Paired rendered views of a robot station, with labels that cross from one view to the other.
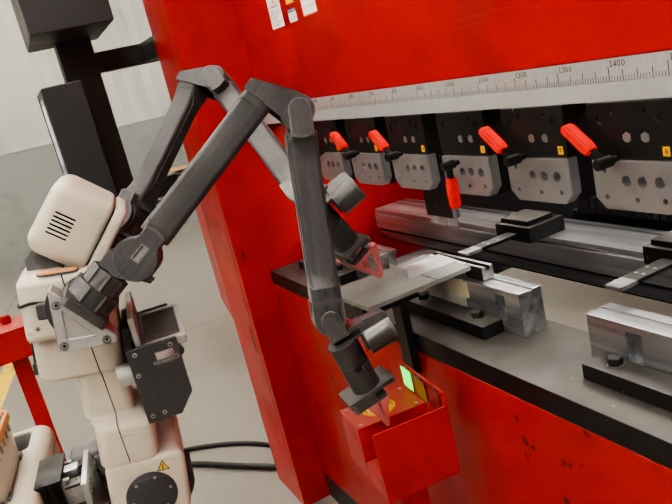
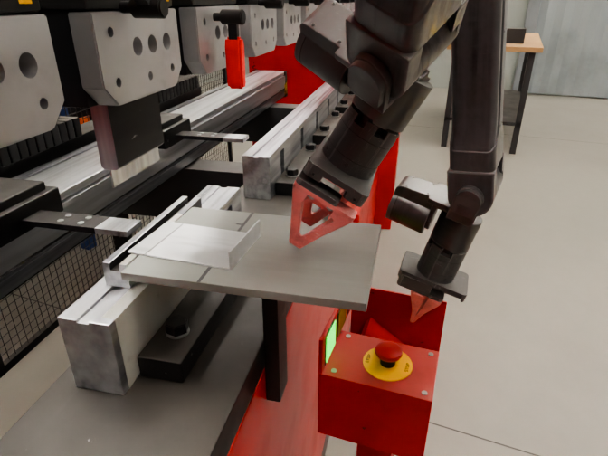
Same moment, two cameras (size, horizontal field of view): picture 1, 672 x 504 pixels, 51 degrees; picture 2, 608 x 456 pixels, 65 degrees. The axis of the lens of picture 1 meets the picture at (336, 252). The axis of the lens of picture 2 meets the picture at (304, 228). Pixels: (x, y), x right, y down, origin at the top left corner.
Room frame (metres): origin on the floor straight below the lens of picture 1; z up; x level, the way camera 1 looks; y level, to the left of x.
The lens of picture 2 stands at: (1.85, 0.21, 1.26)
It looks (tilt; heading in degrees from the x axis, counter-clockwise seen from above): 26 degrees down; 217
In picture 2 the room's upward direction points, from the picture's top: straight up
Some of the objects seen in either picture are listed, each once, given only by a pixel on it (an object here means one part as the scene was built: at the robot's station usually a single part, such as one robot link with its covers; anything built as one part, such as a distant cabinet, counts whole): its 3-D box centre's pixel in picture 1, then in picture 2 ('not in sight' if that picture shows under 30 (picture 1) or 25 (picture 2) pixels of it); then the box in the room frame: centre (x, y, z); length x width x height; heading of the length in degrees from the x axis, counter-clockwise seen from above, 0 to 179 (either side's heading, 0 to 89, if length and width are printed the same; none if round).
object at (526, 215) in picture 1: (505, 233); (43, 213); (1.60, -0.40, 1.01); 0.26 x 0.12 x 0.05; 114
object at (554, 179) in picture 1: (552, 149); (240, 1); (1.20, -0.41, 1.26); 0.15 x 0.09 x 0.17; 24
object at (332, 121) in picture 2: not in sight; (330, 128); (0.61, -0.61, 0.89); 0.30 x 0.05 x 0.03; 24
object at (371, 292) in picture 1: (398, 281); (262, 250); (1.49, -0.12, 1.00); 0.26 x 0.18 x 0.01; 114
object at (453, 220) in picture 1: (441, 204); (131, 132); (1.55, -0.26, 1.13); 0.10 x 0.02 x 0.10; 24
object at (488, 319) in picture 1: (450, 314); (212, 296); (1.49, -0.22, 0.89); 0.30 x 0.05 x 0.03; 24
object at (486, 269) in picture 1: (459, 265); (159, 235); (1.53, -0.27, 0.99); 0.20 x 0.03 x 0.03; 24
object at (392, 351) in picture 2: not in sight; (388, 356); (1.35, -0.01, 0.79); 0.04 x 0.04 x 0.04
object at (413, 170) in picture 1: (423, 148); (98, 4); (1.57, -0.24, 1.26); 0.15 x 0.09 x 0.17; 24
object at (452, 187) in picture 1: (454, 184); (231, 50); (1.38, -0.26, 1.20); 0.04 x 0.02 x 0.10; 114
